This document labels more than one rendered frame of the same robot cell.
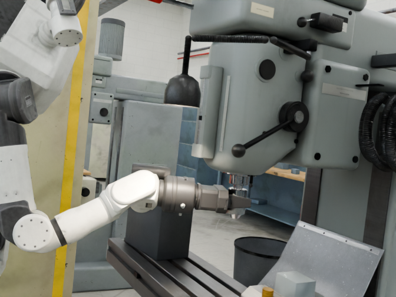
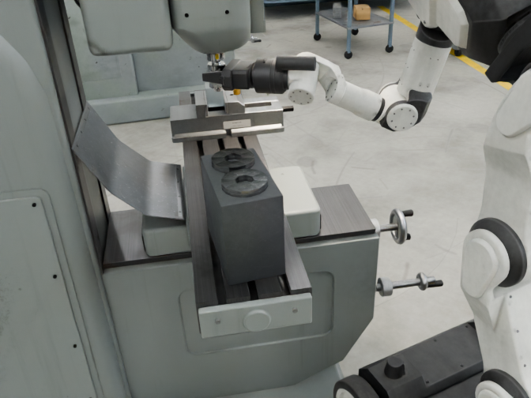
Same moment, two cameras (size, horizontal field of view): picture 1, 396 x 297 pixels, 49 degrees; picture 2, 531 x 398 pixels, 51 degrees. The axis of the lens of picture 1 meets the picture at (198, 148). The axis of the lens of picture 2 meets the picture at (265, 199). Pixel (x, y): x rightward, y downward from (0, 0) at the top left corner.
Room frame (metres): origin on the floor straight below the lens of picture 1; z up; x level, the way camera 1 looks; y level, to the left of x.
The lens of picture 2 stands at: (2.32, 0.52, 1.70)
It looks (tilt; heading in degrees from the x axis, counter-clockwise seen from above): 31 degrees down; 202
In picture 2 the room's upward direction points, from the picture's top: 3 degrees counter-clockwise
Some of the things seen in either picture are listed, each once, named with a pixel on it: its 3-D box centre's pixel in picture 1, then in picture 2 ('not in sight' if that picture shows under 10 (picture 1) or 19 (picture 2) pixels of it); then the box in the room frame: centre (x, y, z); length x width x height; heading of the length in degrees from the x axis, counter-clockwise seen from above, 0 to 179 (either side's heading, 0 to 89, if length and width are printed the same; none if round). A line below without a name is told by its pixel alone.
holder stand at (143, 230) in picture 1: (158, 220); (242, 210); (1.43, 0.11, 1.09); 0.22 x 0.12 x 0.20; 36
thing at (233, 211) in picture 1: (236, 203); (217, 76); (1.06, -0.11, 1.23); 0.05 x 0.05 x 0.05
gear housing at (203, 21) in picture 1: (270, 23); not in sight; (1.08, -0.15, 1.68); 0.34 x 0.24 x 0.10; 120
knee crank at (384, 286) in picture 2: not in sight; (409, 283); (0.92, 0.42, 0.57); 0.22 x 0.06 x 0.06; 120
